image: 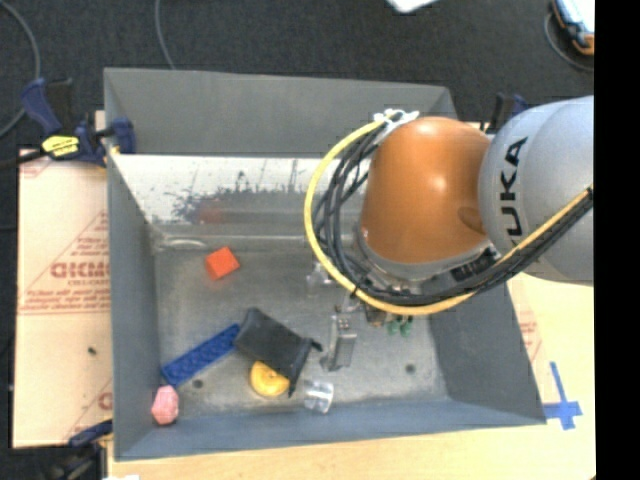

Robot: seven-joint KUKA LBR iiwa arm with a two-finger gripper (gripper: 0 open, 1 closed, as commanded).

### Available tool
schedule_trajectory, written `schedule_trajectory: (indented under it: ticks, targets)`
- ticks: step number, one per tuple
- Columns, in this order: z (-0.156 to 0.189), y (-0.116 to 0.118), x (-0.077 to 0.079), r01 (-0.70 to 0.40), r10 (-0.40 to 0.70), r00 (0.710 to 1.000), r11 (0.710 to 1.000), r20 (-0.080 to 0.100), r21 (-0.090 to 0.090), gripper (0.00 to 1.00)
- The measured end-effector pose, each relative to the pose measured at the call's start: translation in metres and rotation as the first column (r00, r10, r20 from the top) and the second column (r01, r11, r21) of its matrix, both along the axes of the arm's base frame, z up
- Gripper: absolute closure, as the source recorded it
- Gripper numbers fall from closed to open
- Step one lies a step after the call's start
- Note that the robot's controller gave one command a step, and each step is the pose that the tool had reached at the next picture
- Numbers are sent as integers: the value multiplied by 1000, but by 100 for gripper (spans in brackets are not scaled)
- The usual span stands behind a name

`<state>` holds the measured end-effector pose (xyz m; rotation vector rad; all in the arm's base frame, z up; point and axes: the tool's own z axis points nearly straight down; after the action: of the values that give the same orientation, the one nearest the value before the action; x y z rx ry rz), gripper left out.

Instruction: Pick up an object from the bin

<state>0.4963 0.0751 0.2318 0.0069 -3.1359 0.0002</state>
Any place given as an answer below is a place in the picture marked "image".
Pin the black cup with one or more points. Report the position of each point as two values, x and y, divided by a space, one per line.
272 345

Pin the blue flat block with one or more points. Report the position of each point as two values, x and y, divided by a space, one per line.
200 357

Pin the orange cube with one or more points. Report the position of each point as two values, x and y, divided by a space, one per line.
222 263

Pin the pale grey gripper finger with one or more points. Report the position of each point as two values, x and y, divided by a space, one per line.
318 275
342 350

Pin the brown cardboard board red print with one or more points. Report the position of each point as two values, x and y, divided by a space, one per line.
60 268

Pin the yellow round toy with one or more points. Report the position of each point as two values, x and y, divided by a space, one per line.
265 380

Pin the grey metal bin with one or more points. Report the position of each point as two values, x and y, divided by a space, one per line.
300 118

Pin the pink faceted ball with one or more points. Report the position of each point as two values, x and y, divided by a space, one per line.
165 405

